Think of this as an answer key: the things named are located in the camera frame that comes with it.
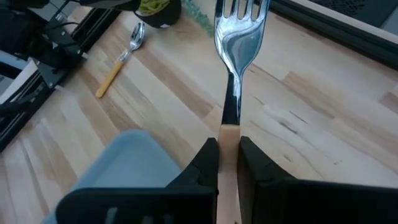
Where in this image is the black aluminium rear rail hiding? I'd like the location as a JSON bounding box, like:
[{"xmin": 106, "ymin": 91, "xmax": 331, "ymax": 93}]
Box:
[{"xmin": 269, "ymin": 0, "xmax": 398, "ymax": 71}]

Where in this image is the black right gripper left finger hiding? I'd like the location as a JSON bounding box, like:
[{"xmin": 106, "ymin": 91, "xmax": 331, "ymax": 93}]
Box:
[{"xmin": 55, "ymin": 137, "xmax": 220, "ymax": 224}]

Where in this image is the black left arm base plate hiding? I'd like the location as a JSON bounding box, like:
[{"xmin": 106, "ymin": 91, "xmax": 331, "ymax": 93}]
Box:
[{"xmin": 30, "ymin": 17, "xmax": 85, "ymax": 90}]

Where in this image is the grey plastic tray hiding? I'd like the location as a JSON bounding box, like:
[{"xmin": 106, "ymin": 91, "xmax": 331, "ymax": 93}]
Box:
[{"xmin": 40, "ymin": 129, "xmax": 183, "ymax": 224}]

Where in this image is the spoon with orange handle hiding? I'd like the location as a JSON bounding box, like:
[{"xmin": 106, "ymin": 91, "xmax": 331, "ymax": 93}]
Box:
[{"xmin": 95, "ymin": 21, "xmax": 146, "ymax": 99}]

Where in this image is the green plant in black pot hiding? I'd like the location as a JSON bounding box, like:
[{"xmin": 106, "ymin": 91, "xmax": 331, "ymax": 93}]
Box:
[{"xmin": 134, "ymin": 0, "xmax": 215, "ymax": 37}]

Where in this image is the black aluminium side frame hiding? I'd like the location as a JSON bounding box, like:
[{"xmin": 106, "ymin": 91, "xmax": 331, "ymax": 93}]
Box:
[{"xmin": 0, "ymin": 7, "xmax": 123, "ymax": 153}]

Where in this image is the fork with orange handle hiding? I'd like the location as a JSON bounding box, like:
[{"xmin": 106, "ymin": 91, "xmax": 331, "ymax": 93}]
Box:
[{"xmin": 213, "ymin": 0, "xmax": 272, "ymax": 224}]

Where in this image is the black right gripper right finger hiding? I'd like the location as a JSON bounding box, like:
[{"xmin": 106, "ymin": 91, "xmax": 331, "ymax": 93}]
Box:
[{"xmin": 237, "ymin": 135, "xmax": 398, "ymax": 224}]

